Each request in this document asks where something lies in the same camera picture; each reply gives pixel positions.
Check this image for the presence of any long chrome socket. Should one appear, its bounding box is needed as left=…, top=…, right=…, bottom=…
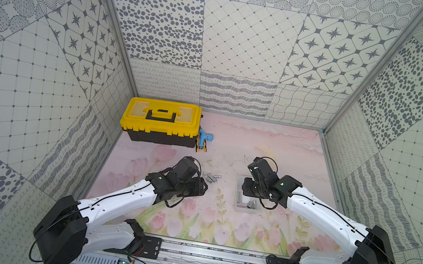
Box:
left=236, top=193, right=242, bottom=203

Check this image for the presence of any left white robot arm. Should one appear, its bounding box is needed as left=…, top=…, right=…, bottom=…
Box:
left=33, top=156, right=208, bottom=264

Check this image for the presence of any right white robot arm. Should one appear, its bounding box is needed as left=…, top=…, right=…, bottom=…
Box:
left=241, top=157, right=395, bottom=264

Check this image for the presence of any wide chrome socket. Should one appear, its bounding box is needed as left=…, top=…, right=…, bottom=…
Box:
left=247, top=200, right=257, bottom=210

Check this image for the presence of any clear plastic storage box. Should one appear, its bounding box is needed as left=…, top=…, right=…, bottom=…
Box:
left=235, top=176, right=262, bottom=214

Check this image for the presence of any chrome socket cluster piece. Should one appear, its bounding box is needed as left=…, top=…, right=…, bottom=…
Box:
left=204, top=173, right=222, bottom=183

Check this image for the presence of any blue yellow hand tool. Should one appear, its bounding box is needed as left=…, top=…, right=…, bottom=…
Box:
left=196, top=128, right=214, bottom=153

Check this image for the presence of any yellow black toolbox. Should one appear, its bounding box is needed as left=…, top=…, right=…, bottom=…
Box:
left=120, top=97, right=202, bottom=148

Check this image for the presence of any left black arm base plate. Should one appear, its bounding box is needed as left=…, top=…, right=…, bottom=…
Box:
left=105, top=236, right=163, bottom=260

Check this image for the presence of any aluminium mounting rail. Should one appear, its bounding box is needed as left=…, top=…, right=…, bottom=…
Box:
left=43, top=217, right=329, bottom=264

